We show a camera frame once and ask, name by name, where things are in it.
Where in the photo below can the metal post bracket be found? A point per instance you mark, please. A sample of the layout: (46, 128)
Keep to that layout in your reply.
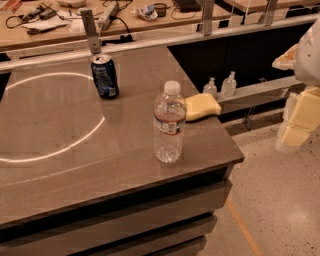
(90, 30)
(206, 20)

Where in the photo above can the yellow sponge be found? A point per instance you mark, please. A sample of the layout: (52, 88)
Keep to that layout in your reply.
(201, 105)

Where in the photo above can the left metal post bracket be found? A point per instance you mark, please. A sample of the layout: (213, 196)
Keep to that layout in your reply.
(90, 30)

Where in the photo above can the white paper sheet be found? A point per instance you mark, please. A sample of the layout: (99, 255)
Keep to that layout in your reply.
(46, 24)

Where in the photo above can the hand sanitizer bottle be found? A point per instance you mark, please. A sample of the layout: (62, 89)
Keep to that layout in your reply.
(229, 85)
(210, 87)

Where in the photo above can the crumpled white blue wrapper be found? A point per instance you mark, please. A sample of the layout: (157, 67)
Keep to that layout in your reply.
(147, 13)

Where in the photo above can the white power strip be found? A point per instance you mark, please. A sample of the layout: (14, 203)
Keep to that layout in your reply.
(106, 18)

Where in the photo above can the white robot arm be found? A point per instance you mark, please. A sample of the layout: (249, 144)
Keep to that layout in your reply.
(304, 57)

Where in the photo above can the lower metal beam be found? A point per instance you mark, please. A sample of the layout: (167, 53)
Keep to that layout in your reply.
(258, 94)

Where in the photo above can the blue pepsi can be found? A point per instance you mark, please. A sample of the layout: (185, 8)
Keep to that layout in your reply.
(104, 76)

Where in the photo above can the right hand sanitizer bottle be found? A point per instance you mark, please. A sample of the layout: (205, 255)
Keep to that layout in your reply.
(229, 85)

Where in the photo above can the black tape roll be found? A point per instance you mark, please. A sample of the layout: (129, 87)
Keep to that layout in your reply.
(160, 8)

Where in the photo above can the clear plastic water bottle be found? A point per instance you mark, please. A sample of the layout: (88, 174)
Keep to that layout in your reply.
(169, 119)

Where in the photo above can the black hand tool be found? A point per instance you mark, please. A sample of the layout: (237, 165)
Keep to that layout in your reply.
(42, 12)

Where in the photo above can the left hand sanitizer bottle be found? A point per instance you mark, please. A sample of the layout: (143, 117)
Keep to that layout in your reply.
(210, 87)

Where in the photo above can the black keyboard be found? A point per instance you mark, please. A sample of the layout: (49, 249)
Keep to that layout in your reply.
(186, 6)

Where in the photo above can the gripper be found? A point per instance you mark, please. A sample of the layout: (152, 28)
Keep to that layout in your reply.
(309, 56)

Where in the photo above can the right metal post bracket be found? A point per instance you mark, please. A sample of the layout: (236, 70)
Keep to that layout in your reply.
(206, 20)

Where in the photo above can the metal frame rail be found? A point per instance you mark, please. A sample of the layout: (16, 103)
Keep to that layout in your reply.
(154, 42)

